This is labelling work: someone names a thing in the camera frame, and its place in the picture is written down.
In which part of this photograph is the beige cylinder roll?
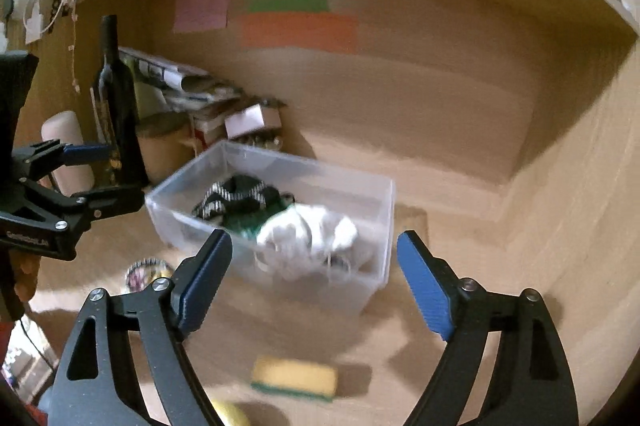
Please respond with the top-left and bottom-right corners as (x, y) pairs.
(41, 110), (96, 197)

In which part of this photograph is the clear plastic storage box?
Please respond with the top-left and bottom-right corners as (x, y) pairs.
(145, 141), (397, 317)

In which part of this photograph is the small white cardboard box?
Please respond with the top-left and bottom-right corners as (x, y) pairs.
(224, 104), (281, 141)

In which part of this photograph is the yellow round object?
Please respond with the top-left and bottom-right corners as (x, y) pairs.
(210, 400), (251, 426)

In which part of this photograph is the black white green knit cloth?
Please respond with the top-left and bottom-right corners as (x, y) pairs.
(192, 175), (296, 241)

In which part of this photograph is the orange paper note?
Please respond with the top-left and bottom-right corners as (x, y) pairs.
(240, 12), (360, 54)

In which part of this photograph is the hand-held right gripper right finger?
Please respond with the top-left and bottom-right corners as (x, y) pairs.
(397, 230), (582, 426)

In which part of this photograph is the wooden shelf unit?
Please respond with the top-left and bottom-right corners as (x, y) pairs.
(30, 0), (640, 426)

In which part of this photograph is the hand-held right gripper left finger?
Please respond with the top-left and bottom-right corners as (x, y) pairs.
(47, 229), (234, 426)

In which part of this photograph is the green paper note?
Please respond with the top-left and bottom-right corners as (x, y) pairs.
(247, 0), (331, 13)

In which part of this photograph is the yellow green sponge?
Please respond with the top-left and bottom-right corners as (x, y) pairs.
(250, 356), (340, 403)

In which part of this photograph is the brown round jar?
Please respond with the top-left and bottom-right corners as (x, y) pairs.
(135, 112), (197, 185)

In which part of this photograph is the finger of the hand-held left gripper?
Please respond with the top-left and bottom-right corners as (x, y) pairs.
(30, 183), (147, 227)
(12, 140), (112, 187)

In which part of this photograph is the dark wine bottle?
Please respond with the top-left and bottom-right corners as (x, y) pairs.
(90, 14), (150, 189)

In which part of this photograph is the stack of papers and books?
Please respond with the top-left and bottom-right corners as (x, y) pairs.
(118, 46), (288, 157)

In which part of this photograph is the white crumpled cloth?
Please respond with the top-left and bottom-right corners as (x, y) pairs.
(254, 204), (359, 283)

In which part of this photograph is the pink paper note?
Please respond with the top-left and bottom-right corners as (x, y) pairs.
(173, 0), (232, 33)

